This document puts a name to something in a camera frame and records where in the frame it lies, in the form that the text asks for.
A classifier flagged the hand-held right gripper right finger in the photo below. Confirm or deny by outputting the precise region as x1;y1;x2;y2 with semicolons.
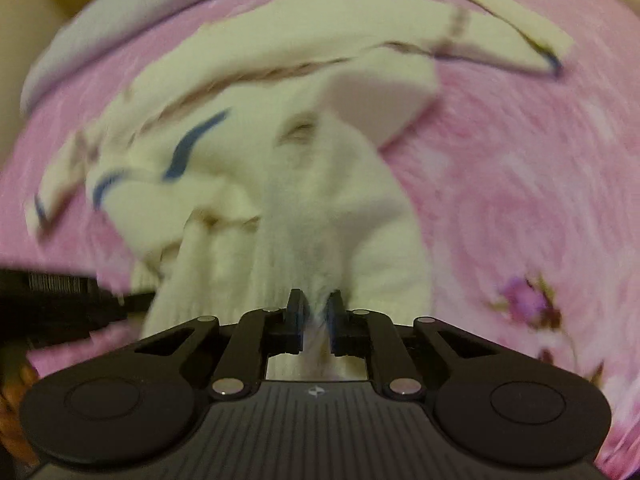
325;289;502;399

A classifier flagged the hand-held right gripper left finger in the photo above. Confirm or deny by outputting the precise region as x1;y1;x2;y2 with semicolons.
133;288;305;399

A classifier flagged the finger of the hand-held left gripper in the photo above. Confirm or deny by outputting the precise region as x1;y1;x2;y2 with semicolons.
117;290;157;317

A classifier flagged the cream knit sweater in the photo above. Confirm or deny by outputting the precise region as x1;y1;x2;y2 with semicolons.
27;0;573;381

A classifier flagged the pink floral blanket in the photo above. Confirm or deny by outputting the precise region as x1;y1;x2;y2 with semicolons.
0;0;640;477

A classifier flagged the white bed sheet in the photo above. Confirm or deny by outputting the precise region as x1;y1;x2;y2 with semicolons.
20;0;331;111

